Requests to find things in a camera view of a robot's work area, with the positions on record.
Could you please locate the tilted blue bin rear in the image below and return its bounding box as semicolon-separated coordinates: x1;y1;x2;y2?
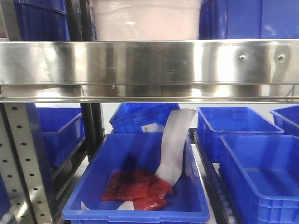
109;103;180;133

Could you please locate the blue bin rear right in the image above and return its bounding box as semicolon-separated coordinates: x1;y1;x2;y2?
197;106;285;163

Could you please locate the stainless steel shelf rack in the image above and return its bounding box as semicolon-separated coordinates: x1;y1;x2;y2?
0;0;299;224

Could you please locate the blue bin lower left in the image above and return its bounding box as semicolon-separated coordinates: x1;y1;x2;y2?
37;107;85;168

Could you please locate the blue bin with red bag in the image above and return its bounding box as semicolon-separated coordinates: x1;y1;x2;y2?
63;133;210;224

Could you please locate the blue bin front right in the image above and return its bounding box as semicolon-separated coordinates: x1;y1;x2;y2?
219;135;299;224

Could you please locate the blue bin far right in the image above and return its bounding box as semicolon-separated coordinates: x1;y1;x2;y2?
270;105;299;137

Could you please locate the white paper strip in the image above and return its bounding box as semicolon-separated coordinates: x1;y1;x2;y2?
83;109;195;210

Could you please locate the red plastic bag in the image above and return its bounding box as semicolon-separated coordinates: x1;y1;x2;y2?
101;168;172;210

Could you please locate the blue crate upper right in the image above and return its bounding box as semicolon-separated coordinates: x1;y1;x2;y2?
199;0;299;40

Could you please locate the blue crate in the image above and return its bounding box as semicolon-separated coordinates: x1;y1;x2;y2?
199;0;299;40
14;0;70;41

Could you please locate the blue crate upper left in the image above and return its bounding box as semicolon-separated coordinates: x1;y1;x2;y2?
14;0;70;41

